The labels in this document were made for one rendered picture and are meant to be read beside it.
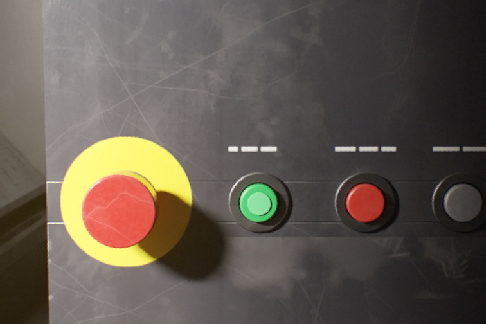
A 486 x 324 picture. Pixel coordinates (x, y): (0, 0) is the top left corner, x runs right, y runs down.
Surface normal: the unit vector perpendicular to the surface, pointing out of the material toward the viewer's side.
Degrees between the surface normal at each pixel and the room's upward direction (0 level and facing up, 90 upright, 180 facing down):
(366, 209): 90
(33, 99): 90
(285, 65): 90
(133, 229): 90
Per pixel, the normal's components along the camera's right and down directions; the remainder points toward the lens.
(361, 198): 0.00, 0.10
